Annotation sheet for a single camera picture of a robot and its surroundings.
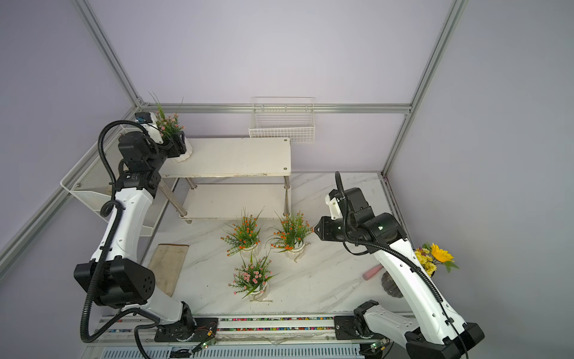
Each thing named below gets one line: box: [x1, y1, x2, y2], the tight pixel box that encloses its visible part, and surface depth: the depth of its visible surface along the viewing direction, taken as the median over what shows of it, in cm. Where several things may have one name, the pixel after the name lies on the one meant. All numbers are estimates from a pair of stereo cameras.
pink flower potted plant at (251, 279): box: [227, 252, 279, 303], surface depth 74 cm
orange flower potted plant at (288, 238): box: [266, 210, 314, 263], surface depth 85 cm
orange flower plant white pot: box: [219, 206, 266, 257], surface depth 83 cm
